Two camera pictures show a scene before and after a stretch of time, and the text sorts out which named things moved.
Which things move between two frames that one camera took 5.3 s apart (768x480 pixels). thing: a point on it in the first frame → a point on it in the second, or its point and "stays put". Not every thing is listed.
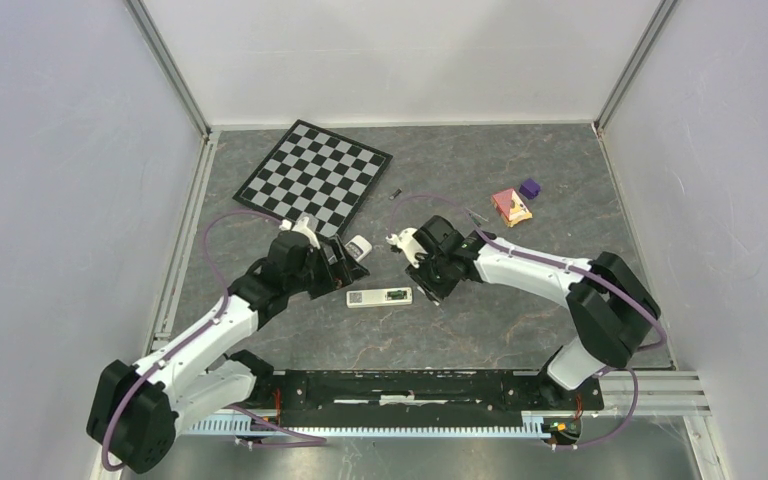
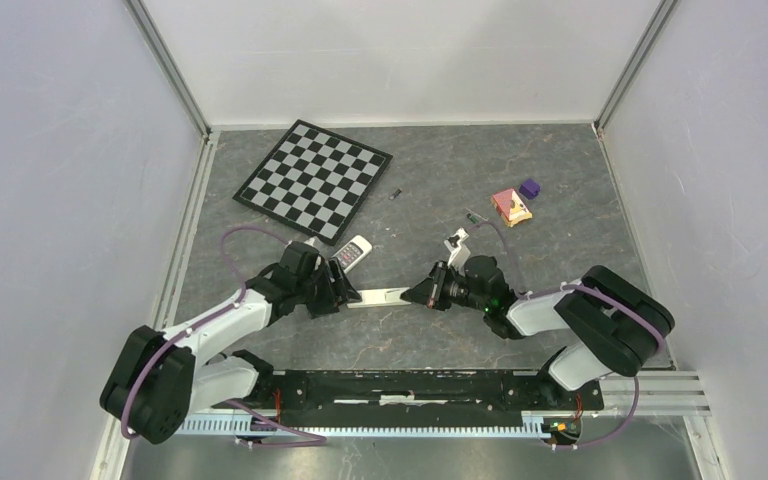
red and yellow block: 511,207 stays put
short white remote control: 358,247 stays put
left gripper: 339,274 → 337,292
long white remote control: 379,297 stays put
